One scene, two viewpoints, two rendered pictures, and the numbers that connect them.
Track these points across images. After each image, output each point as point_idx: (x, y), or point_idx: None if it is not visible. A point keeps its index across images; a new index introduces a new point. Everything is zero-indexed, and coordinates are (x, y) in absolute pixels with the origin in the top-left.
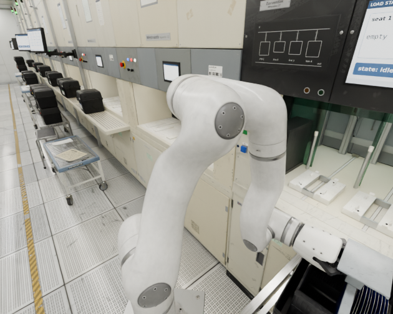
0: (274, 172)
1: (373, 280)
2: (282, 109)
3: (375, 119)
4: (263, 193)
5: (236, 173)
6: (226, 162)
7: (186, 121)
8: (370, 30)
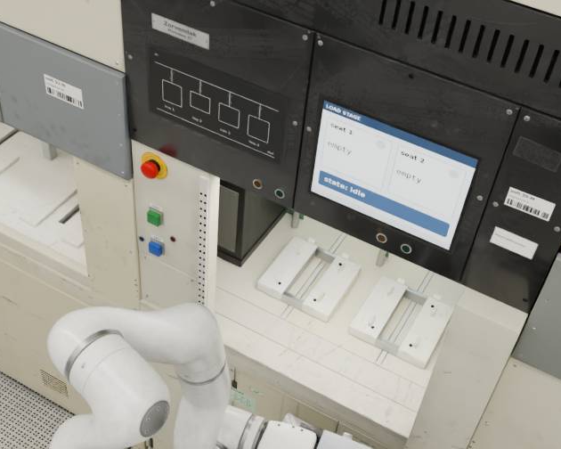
0: (214, 391)
1: None
2: (212, 337)
3: None
4: (203, 412)
5: (146, 286)
6: (119, 265)
7: (105, 426)
8: (331, 137)
